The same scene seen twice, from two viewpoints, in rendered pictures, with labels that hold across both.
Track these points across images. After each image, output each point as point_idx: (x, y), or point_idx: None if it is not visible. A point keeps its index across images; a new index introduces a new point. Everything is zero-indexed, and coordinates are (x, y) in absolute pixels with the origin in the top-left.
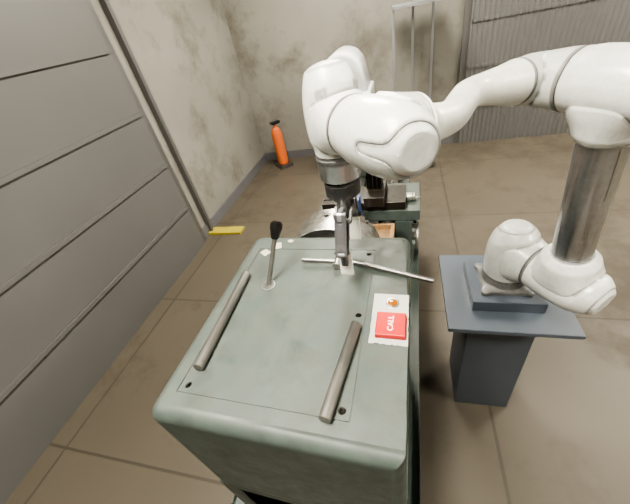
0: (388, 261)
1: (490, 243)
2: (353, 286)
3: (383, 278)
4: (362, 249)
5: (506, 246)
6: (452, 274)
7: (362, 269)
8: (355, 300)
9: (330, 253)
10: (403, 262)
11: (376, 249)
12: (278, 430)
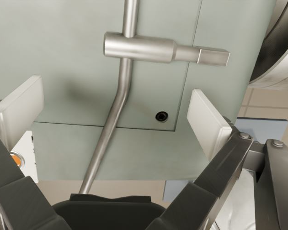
0: (132, 154)
1: (252, 198)
2: (46, 87)
3: (79, 145)
4: (182, 102)
5: (236, 214)
6: (252, 130)
7: (107, 105)
8: (2, 94)
9: (179, 14)
10: (127, 177)
11: (176, 132)
12: None
